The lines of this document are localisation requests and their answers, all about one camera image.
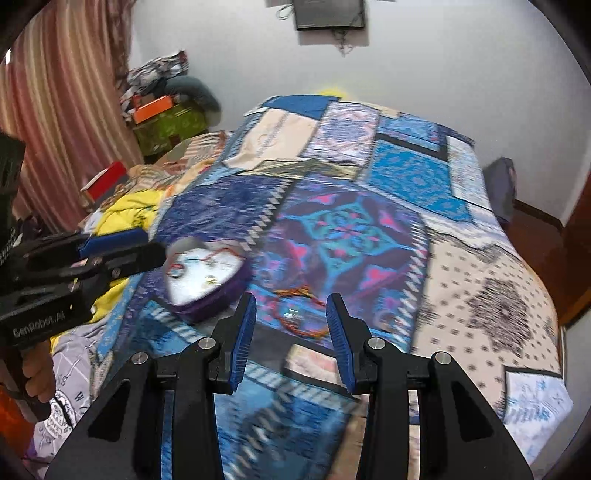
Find grey stool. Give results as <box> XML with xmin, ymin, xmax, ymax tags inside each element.
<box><xmin>483</xmin><ymin>156</ymin><xmax>516</xmax><ymax>225</ymax></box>

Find striped pink curtain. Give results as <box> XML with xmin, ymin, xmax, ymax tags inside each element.
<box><xmin>0</xmin><ymin>0</ymin><xmax>149</xmax><ymax>234</ymax></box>

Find television cable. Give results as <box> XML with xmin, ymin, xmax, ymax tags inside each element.
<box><xmin>331</xmin><ymin>28</ymin><xmax>355</xmax><ymax>58</ymax></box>

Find blue patchwork bedspread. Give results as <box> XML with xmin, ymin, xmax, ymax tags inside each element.
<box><xmin>28</xmin><ymin>94</ymin><xmax>576</xmax><ymax>480</ymax></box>

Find person's left hand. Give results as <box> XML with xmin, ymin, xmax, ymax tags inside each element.
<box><xmin>21</xmin><ymin>344</ymin><xmax>59</xmax><ymax>405</ymax></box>

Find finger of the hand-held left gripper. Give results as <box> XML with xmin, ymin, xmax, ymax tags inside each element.
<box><xmin>69</xmin><ymin>229</ymin><xmax>149</xmax><ymax>260</ymax></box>
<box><xmin>69</xmin><ymin>242</ymin><xmax>167</xmax><ymax>296</ymax></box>

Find wall-mounted television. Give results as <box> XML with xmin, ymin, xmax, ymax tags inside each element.
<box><xmin>295</xmin><ymin>0</ymin><xmax>367</xmax><ymax>31</ymax></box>

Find grey printed cloth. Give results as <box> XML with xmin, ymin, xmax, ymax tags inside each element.
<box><xmin>27</xmin><ymin>323</ymin><xmax>123</xmax><ymax>462</ymax></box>

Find purple heart-shaped jewelry box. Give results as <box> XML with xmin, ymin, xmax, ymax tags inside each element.
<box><xmin>163</xmin><ymin>246</ymin><xmax>254</xmax><ymax>324</ymax></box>

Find red cord bracelet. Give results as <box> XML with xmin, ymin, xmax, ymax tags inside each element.
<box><xmin>209</xmin><ymin>247</ymin><xmax>242</xmax><ymax>267</ymax></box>

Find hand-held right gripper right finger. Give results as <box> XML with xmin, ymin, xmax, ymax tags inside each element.
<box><xmin>325</xmin><ymin>294</ymin><xmax>537</xmax><ymax>480</ymax></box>

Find beige patterned pillow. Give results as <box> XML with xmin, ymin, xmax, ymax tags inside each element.
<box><xmin>127</xmin><ymin>131</ymin><xmax>234</xmax><ymax>197</ymax></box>

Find red box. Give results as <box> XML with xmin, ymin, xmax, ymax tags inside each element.
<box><xmin>80</xmin><ymin>160</ymin><xmax>129</xmax><ymax>204</ymax></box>

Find yellow blanket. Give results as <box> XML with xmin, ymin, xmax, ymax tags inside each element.
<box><xmin>50</xmin><ymin>187</ymin><xmax>175</xmax><ymax>352</ymax></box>

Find orange beaded bracelet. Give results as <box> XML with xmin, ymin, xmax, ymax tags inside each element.
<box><xmin>271</xmin><ymin>286</ymin><xmax>331</xmax><ymax>341</ymax></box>

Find green patterned box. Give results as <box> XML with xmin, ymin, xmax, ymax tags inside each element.
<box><xmin>132</xmin><ymin>103</ymin><xmax>209</xmax><ymax>158</ymax></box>

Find black and white patterned bag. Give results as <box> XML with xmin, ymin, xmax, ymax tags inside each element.
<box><xmin>126</xmin><ymin>51</ymin><xmax>189</xmax><ymax>94</ymax></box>

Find grey pillow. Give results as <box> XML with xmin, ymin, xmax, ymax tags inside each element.
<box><xmin>163</xmin><ymin>76</ymin><xmax>223</xmax><ymax>126</ymax></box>

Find wooden door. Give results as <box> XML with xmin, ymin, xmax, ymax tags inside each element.
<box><xmin>558</xmin><ymin>152</ymin><xmax>591</xmax><ymax>329</ymax></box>

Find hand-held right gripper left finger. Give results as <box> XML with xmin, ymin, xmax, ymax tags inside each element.
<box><xmin>44</xmin><ymin>292</ymin><xmax>258</xmax><ymax>480</ymax></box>

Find orange box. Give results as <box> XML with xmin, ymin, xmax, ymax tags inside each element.
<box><xmin>132</xmin><ymin>95</ymin><xmax>175</xmax><ymax>125</ymax></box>

